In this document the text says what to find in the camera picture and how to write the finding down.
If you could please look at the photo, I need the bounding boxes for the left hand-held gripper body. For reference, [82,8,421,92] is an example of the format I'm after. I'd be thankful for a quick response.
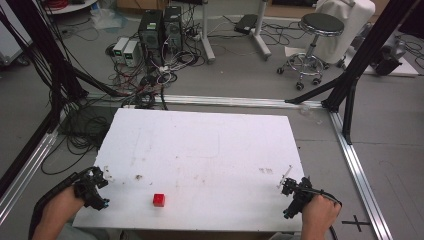
[73,165,111,212]

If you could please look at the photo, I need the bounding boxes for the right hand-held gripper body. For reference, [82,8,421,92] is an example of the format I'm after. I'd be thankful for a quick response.
[281,176,315,220]

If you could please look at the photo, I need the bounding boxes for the red cube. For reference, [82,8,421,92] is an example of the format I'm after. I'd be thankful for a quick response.
[152,193,167,208]

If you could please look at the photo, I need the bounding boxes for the person's right hand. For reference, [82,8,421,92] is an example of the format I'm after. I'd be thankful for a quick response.
[301,194,343,232]

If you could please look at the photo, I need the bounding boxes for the person's left hand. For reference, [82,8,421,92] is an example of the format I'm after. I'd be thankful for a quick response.
[44,185,86,232]

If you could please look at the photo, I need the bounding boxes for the person's grey trousers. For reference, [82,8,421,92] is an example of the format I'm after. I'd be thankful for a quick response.
[54,222,134,240]

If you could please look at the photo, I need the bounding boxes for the white bench power supply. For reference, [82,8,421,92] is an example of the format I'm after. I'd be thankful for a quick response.
[122,40,140,68]
[112,36,131,64]

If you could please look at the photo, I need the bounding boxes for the white desk leg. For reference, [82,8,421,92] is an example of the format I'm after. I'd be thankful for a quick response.
[252,0,273,62]
[200,0,217,65]

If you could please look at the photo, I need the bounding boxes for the large black computer tower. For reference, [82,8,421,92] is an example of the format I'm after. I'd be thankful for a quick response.
[137,9,165,67]

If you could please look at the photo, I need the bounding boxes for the dark machine on white board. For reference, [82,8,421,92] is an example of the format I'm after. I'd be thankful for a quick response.
[342,31,420,78]

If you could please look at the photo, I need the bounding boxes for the clear plastic bag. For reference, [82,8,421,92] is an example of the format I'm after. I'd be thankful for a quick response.
[89,7,128,30]

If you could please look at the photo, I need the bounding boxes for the black round swivel stool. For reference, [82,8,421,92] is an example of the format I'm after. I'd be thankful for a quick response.
[276,12,346,92]

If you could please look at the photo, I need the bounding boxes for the flat black box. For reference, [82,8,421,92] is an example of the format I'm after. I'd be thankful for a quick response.
[233,13,259,35]

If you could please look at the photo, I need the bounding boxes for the slim black computer tower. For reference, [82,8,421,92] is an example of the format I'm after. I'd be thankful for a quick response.
[162,5,184,54]

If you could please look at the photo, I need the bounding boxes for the grey equipment case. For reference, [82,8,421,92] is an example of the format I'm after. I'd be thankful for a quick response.
[0,0,34,67]

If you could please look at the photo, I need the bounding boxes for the white cloth-covered furniture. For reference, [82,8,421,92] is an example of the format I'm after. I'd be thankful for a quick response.
[314,0,377,65]

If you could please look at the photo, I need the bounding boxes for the round white table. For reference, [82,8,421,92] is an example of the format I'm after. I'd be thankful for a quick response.
[42,0,100,16]

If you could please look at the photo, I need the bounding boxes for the aluminium frame rail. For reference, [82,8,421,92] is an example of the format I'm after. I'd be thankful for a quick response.
[329,111,395,240]
[85,92,325,110]
[0,129,60,225]

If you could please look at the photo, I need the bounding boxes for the black short frame strut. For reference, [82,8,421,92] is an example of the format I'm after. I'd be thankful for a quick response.
[342,77,358,146]

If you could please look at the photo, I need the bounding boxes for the black diagonal frame brace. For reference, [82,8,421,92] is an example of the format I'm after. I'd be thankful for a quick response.
[284,77,342,105]

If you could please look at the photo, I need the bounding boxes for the tangle of floor cables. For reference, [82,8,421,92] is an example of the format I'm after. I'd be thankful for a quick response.
[40,6,214,176]

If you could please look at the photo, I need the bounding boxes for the black frame post with cables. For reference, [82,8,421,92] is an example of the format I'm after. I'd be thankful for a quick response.
[0,0,129,134]

